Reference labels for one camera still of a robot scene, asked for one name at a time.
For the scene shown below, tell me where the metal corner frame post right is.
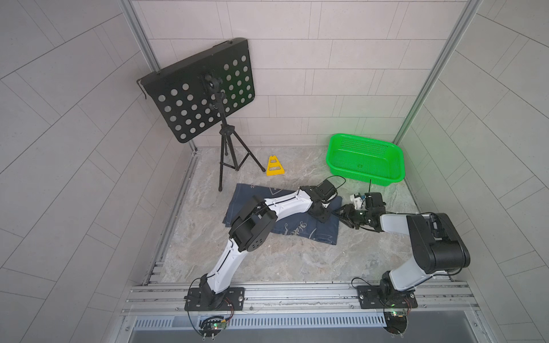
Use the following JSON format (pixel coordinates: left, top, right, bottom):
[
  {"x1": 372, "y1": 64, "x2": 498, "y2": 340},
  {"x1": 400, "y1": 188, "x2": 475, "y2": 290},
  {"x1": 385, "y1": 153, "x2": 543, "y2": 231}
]
[{"x1": 393, "y1": 0, "x2": 483, "y2": 145}]

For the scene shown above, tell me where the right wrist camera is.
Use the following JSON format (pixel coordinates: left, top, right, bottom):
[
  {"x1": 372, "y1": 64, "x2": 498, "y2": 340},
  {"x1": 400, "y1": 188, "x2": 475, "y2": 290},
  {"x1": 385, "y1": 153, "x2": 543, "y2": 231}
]
[{"x1": 350, "y1": 194, "x2": 366, "y2": 210}]

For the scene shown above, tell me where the green plastic basket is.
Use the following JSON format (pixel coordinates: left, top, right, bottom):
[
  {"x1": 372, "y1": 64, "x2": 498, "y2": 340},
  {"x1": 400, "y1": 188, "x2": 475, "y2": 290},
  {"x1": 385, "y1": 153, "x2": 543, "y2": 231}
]
[{"x1": 326, "y1": 134, "x2": 405, "y2": 187}]

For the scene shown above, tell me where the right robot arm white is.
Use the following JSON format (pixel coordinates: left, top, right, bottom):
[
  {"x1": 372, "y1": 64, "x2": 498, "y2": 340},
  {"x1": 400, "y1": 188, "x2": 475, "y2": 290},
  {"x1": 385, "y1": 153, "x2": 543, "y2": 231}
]
[{"x1": 333, "y1": 192, "x2": 470, "y2": 314}]

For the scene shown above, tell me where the yellow triangular plastic block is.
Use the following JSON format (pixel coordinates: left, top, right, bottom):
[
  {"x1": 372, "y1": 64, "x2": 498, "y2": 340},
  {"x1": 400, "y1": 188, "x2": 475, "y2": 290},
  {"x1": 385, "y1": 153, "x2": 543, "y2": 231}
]
[{"x1": 266, "y1": 155, "x2": 285, "y2": 177}]

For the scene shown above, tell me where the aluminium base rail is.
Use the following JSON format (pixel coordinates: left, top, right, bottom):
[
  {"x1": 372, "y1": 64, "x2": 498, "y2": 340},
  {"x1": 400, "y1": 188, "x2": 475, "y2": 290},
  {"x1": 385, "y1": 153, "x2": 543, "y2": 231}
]
[{"x1": 106, "y1": 279, "x2": 496, "y2": 342}]

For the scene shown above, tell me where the black music stand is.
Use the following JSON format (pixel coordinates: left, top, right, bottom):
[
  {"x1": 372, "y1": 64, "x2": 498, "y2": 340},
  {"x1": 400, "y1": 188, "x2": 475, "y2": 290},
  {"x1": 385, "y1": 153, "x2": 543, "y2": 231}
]
[{"x1": 140, "y1": 37, "x2": 255, "y2": 171}]

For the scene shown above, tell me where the metal corner frame post left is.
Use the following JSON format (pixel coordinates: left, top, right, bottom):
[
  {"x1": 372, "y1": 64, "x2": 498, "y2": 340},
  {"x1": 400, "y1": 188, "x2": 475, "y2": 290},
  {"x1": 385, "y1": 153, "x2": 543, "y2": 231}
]
[{"x1": 118, "y1": 1, "x2": 197, "y2": 154}]

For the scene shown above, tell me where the blue patterned pillowcase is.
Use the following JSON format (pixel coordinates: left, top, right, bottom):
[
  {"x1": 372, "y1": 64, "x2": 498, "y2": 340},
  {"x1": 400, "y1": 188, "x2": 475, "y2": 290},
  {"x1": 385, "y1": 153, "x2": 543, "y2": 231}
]
[{"x1": 222, "y1": 183, "x2": 340, "y2": 245}]

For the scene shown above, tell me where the base circuit board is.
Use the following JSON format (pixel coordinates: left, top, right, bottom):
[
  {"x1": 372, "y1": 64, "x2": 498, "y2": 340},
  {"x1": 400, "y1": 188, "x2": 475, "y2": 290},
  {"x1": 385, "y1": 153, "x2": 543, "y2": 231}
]
[
  {"x1": 383, "y1": 303, "x2": 413, "y2": 337},
  {"x1": 198, "y1": 315, "x2": 230, "y2": 340}
]

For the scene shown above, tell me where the metal corner frame post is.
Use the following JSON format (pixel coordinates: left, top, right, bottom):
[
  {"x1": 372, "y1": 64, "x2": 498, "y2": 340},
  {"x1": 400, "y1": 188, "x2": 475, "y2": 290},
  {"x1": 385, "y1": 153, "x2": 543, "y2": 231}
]
[
  {"x1": 118, "y1": 1, "x2": 197, "y2": 154},
  {"x1": 393, "y1": 0, "x2": 483, "y2": 145}
]

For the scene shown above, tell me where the right base circuit board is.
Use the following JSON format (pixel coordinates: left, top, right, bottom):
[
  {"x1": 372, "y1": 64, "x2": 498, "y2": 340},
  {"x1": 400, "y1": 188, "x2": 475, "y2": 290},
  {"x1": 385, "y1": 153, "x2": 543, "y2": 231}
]
[{"x1": 383, "y1": 303, "x2": 413, "y2": 337}]

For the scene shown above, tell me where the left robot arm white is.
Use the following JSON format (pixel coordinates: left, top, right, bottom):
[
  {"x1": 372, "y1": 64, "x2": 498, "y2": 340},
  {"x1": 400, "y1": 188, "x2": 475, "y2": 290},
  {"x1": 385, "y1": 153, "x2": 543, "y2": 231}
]
[{"x1": 184, "y1": 180, "x2": 337, "y2": 311}]

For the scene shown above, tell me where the left base circuit board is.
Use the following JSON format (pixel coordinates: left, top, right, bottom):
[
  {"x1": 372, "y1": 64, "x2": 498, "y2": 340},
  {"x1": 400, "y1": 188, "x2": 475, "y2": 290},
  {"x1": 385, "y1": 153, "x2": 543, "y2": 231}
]
[{"x1": 198, "y1": 315, "x2": 230, "y2": 340}]

